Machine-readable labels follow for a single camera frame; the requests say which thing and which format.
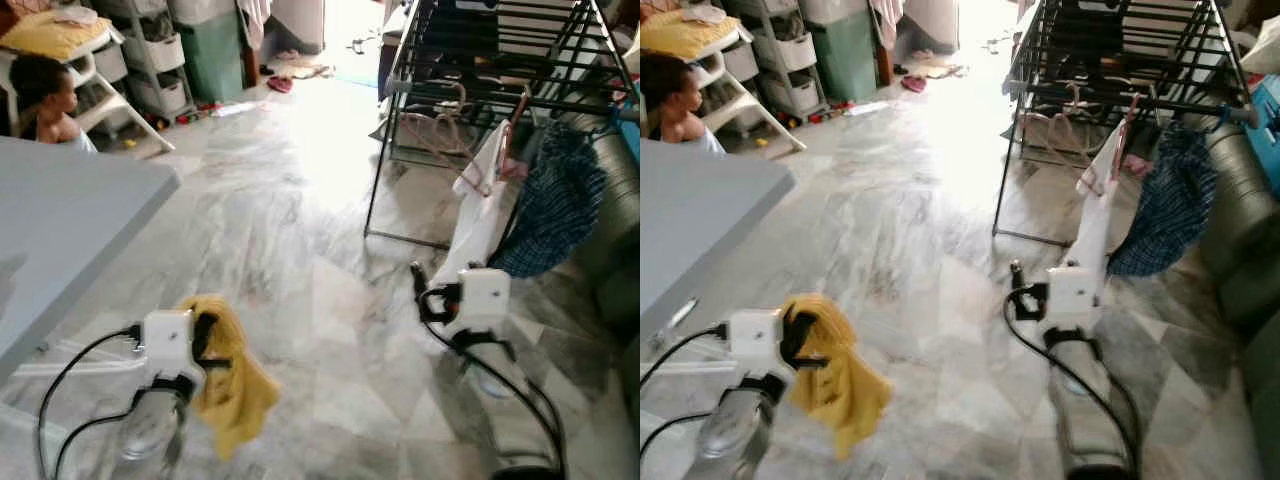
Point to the grey folding table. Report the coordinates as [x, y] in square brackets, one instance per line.
[70, 220]
[700, 220]

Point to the black metal drying rack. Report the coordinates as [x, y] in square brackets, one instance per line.
[1015, 87]
[397, 88]

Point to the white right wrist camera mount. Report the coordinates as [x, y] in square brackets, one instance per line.
[483, 298]
[1072, 295]

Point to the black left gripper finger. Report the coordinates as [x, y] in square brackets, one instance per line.
[205, 328]
[798, 328]

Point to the green storage bin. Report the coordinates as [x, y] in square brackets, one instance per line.
[845, 60]
[212, 60]

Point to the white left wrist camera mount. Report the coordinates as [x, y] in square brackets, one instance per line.
[167, 345]
[755, 342]

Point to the yellow garment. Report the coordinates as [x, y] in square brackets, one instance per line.
[845, 390]
[235, 390]

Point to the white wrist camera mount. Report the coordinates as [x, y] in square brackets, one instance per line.
[483, 298]
[755, 342]
[167, 345]
[1072, 295]

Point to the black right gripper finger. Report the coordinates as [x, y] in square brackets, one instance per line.
[419, 280]
[1015, 276]

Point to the pink white garment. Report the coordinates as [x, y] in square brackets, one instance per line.
[887, 20]
[255, 20]

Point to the white paper sheet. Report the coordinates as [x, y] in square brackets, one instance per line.
[235, 109]
[868, 108]

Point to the yellow quilted cushion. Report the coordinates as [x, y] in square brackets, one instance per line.
[685, 36]
[50, 38]

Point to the white baby high chair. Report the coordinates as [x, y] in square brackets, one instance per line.
[732, 68]
[105, 68]

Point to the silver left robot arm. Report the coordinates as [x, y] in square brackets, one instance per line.
[150, 430]
[735, 430]

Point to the red slipper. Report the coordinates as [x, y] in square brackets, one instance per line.
[279, 85]
[914, 85]

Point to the blue plaid shirt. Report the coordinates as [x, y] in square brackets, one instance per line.
[555, 205]
[1170, 205]

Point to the turquoise box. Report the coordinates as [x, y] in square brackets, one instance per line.
[1268, 135]
[630, 125]

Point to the small white cloth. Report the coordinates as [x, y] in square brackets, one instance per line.
[75, 15]
[707, 14]

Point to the white shirt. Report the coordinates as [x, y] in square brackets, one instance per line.
[480, 240]
[1095, 240]

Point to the small child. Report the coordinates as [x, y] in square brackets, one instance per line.
[668, 85]
[45, 85]

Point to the dark grey sofa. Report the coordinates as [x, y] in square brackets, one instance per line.
[615, 230]
[1245, 260]

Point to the white bag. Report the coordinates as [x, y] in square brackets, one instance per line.
[835, 10]
[205, 10]

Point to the grey drawer trolley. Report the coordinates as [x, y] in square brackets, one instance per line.
[790, 52]
[160, 52]

